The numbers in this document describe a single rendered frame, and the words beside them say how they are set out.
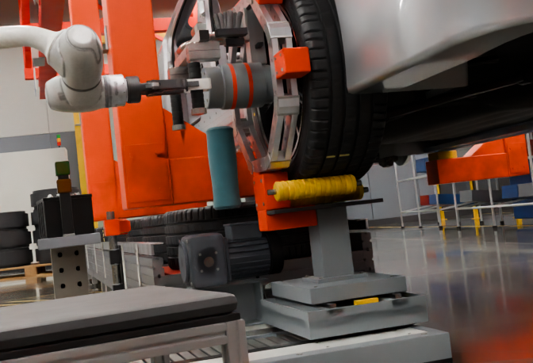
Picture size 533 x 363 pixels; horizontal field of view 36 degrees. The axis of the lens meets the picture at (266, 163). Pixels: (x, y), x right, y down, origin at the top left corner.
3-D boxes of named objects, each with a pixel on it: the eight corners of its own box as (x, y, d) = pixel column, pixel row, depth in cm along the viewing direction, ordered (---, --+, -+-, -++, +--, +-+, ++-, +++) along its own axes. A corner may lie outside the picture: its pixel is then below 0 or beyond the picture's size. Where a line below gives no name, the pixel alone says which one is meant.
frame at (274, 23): (307, 162, 225) (285, -29, 228) (285, 164, 223) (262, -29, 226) (256, 177, 277) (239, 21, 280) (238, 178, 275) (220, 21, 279)
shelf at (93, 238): (101, 242, 228) (100, 232, 228) (38, 250, 223) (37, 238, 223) (91, 242, 269) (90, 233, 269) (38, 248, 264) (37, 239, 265)
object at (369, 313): (429, 324, 233) (424, 290, 233) (311, 343, 223) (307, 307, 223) (362, 310, 281) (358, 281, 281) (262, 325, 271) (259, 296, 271)
